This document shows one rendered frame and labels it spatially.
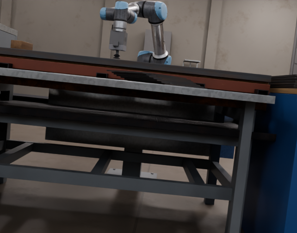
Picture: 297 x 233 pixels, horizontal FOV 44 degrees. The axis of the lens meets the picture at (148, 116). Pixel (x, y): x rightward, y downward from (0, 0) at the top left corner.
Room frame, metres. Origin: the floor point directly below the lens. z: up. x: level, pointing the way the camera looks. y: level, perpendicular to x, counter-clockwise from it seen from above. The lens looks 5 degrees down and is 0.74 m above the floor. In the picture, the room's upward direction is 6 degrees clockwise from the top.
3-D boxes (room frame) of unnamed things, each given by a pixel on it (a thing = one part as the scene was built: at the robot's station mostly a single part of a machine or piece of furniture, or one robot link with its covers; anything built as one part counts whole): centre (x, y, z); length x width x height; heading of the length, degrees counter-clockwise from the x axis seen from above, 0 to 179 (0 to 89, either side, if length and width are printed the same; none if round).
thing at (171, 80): (1.54, -0.02, 0.77); 0.45 x 0.20 x 0.04; 91
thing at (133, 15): (2.23, 0.19, 1.14); 0.11 x 0.11 x 0.08; 68
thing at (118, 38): (2.12, 0.22, 0.98); 0.10 x 0.09 x 0.16; 167
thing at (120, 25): (2.13, 0.22, 1.06); 0.08 x 0.08 x 0.05
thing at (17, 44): (1.92, 0.68, 0.87); 0.12 x 0.06 x 0.05; 172
